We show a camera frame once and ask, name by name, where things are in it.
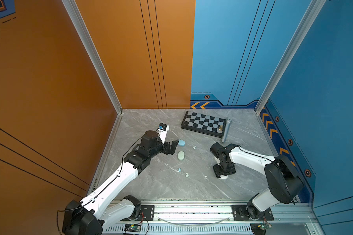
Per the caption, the aluminium front rail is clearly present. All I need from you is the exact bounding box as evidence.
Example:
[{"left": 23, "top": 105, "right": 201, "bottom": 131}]
[{"left": 85, "top": 199, "right": 315, "bottom": 225}]

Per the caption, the green circuit board left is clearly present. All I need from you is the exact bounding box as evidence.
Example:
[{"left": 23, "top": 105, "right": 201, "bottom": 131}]
[{"left": 124, "top": 224, "right": 142, "bottom": 234}]

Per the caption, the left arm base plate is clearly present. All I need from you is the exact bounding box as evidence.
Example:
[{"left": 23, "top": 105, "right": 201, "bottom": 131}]
[{"left": 121, "top": 205, "right": 155, "bottom": 222}]

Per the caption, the grey microphone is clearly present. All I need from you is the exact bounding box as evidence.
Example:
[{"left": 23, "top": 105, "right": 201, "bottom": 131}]
[{"left": 221, "top": 117, "right": 232, "bottom": 144}]

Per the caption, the black white chessboard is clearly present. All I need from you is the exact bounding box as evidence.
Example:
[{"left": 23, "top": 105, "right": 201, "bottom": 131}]
[{"left": 181, "top": 111, "right": 226, "bottom": 138}]

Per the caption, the aluminium corner post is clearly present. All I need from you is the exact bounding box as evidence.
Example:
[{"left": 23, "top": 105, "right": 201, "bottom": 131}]
[
  {"left": 62, "top": 0, "right": 123, "bottom": 115},
  {"left": 255, "top": 0, "right": 326, "bottom": 115}
]

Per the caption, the left aluminium corner post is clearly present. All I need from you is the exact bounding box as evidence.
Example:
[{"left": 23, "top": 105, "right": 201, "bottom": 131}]
[{"left": 62, "top": 0, "right": 123, "bottom": 115}]

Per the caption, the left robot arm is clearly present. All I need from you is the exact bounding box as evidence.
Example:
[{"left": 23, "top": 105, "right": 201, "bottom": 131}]
[{"left": 57, "top": 129, "right": 178, "bottom": 235}]

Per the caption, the light blue earbud case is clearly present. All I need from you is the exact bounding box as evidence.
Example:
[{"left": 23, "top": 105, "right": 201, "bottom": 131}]
[{"left": 178, "top": 140, "right": 185, "bottom": 146}]

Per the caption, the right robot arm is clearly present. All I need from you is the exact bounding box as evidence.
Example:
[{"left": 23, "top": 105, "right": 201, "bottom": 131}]
[{"left": 210, "top": 143, "right": 306, "bottom": 220}]

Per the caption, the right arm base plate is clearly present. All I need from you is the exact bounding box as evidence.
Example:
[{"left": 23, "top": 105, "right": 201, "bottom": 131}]
[{"left": 231, "top": 204, "right": 274, "bottom": 221}]

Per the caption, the white earbud case front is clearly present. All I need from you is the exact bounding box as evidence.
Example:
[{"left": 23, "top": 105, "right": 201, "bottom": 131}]
[{"left": 219, "top": 175, "right": 228, "bottom": 180}]

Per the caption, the white earbud case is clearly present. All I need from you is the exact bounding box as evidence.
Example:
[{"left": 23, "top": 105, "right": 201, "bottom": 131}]
[
  {"left": 219, "top": 175, "right": 228, "bottom": 180},
  {"left": 177, "top": 151, "right": 185, "bottom": 161}
]

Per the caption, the green circuit board right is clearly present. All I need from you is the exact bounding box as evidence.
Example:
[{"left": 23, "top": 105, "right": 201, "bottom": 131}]
[{"left": 257, "top": 223, "right": 272, "bottom": 231}]

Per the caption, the green circuit board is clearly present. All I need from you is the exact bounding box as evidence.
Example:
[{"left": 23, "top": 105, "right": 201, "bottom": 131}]
[
  {"left": 124, "top": 224, "right": 142, "bottom": 234},
  {"left": 257, "top": 223, "right": 272, "bottom": 231}
]

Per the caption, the right aluminium corner post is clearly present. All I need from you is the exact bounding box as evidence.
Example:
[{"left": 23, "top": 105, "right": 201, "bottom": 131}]
[{"left": 255, "top": 0, "right": 326, "bottom": 115}]

